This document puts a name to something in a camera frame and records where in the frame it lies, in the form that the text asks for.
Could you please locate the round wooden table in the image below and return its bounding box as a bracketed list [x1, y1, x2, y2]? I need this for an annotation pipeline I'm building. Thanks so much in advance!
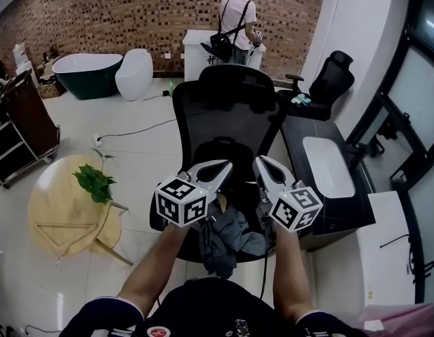
[27, 154, 133, 267]

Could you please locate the cardboard box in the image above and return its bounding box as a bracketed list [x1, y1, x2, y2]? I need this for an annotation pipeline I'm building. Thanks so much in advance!
[37, 74, 65, 100]

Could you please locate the white low cabinet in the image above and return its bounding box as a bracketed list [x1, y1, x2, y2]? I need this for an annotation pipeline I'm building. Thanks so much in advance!
[356, 190, 420, 310]

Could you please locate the person's left forearm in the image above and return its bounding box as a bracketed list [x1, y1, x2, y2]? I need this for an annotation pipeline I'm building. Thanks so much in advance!
[117, 223, 193, 315]

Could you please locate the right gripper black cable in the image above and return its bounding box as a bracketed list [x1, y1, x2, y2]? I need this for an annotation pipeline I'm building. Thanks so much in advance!
[258, 243, 275, 300]

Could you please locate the person's right forearm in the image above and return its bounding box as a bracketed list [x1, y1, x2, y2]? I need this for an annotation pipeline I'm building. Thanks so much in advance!
[271, 228, 318, 324]

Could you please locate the black sink faucet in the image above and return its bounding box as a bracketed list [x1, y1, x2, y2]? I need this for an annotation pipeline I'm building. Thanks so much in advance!
[346, 141, 369, 172]

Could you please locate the black framed glass partition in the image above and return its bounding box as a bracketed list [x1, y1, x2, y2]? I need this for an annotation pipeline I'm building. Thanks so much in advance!
[345, 0, 434, 305]

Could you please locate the white vanity cabinet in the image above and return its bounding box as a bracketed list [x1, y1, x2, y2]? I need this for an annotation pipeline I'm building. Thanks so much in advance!
[183, 29, 266, 82]

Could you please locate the green potted plant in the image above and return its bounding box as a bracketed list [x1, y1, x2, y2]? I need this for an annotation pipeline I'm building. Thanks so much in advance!
[72, 147, 118, 205]

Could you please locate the white toilet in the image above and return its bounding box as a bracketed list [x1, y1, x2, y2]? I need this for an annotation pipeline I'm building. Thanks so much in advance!
[114, 48, 154, 102]

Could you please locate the green floor brush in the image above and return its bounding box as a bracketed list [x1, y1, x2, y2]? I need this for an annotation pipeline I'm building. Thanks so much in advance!
[143, 78, 176, 102]

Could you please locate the large black mesh office chair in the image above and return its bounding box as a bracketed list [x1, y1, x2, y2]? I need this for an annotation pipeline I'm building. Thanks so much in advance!
[149, 63, 288, 265]

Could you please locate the pink garment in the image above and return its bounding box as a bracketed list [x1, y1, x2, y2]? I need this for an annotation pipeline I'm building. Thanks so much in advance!
[357, 302, 434, 337]

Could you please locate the person's shirt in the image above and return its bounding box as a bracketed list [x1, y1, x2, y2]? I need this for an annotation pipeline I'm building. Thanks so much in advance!
[62, 277, 365, 337]

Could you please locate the grey bathrobe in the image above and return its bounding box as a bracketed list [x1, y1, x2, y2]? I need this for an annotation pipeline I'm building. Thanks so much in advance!
[198, 207, 272, 279]

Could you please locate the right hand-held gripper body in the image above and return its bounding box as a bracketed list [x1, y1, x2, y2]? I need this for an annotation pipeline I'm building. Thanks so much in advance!
[256, 180, 324, 233]

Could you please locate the dark green bathtub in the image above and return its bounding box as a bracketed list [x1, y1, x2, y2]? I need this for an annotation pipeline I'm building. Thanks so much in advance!
[51, 53, 124, 100]

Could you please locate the dark wooden sink cabinet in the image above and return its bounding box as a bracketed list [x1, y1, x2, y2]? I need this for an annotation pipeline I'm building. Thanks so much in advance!
[280, 115, 376, 251]

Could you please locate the dark wooden service cart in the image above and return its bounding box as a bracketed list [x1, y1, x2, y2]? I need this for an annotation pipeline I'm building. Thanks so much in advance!
[0, 69, 60, 191]

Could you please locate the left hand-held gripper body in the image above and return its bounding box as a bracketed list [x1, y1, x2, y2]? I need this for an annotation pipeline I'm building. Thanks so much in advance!
[154, 170, 222, 232]

